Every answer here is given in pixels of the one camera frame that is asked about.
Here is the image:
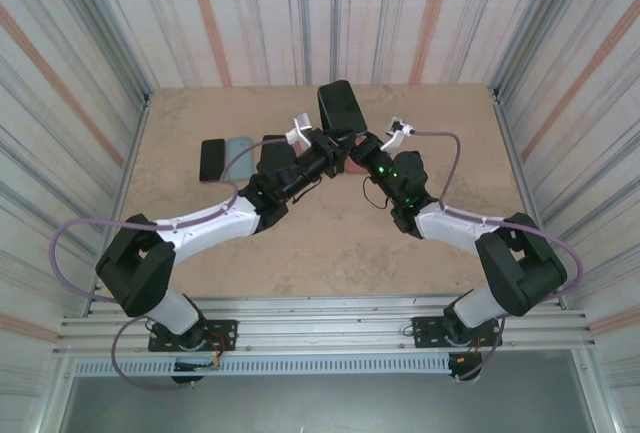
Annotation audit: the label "grey-blue phone case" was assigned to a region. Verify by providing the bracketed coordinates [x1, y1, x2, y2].
[224, 136, 257, 180]

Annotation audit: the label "grey metal panel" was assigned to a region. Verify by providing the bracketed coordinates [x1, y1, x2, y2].
[58, 352, 604, 433]

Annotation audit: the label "thin black wire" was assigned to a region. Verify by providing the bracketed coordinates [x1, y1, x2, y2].
[292, 180, 322, 204]
[362, 176, 394, 210]

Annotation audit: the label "purple cable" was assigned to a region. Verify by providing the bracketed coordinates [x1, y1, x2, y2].
[410, 128, 585, 383]
[52, 135, 294, 392]

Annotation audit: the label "aluminium table side rail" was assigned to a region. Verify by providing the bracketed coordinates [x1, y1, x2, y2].
[491, 87, 566, 312]
[83, 95, 153, 317]

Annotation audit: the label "aluminium frame rail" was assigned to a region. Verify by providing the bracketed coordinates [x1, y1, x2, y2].
[51, 337, 600, 358]
[87, 295, 565, 311]
[58, 310, 590, 338]

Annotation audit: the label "aluminium frame post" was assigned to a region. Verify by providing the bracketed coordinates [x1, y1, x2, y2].
[64, 0, 154, 102]

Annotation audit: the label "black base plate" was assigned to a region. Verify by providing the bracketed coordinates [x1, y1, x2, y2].
[148, 319, 239, 353]
[410, 316, 503, 350]

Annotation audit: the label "red base wires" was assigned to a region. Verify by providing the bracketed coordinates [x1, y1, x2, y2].
[457, 336, 487, 363]
[207, 331, 225, 369]

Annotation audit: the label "perforated grey cable duct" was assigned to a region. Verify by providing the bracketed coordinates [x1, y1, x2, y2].
[72, 356, 452, 377]

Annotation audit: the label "aluminium frame leg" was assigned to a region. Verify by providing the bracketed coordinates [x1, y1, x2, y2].
[34, 356, 76, 433]
[574, 352, 626, 433]

